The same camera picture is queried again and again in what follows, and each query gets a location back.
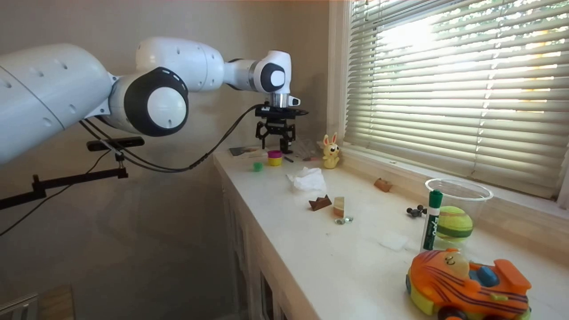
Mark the clear plastic cup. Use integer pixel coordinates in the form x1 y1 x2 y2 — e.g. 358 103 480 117
425 178 493 250

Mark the brown wooden block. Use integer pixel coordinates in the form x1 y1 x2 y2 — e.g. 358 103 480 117
308 195 333 211

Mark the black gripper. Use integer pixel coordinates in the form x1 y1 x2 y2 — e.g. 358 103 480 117
254 105 308 154

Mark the white cabinet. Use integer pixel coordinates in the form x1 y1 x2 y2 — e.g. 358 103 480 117
215 151 318 320

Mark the small glass jar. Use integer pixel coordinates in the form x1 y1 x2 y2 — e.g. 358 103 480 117
333 197 345 218

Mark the pink plastic bowl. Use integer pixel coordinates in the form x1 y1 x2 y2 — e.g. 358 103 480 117
269 149 285 158

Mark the small brown toy piece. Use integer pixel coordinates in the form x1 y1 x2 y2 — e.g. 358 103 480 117
374 178 393 192

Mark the black camera on stand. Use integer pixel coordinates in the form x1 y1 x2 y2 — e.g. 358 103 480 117
0 135 146 211

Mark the green yellow ball toy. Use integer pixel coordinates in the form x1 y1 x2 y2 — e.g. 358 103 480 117
438 206 473 238

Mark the yellow bunny toy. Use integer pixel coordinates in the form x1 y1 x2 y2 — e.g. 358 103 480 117
322 135 342 169

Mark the small black toy figure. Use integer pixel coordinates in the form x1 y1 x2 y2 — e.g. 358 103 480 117
406 204 427 218

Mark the orange toy car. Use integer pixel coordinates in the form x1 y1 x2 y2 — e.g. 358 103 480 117
406 249 532 320

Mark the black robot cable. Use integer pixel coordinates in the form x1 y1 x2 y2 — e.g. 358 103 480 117
78 101 272 174

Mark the white window blind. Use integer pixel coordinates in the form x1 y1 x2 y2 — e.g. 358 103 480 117
345 0 569 199

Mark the white crumpled cloth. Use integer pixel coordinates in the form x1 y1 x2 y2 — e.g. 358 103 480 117
288 167 327 192

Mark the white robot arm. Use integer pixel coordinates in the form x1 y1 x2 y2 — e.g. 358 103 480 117
0 37 301 163

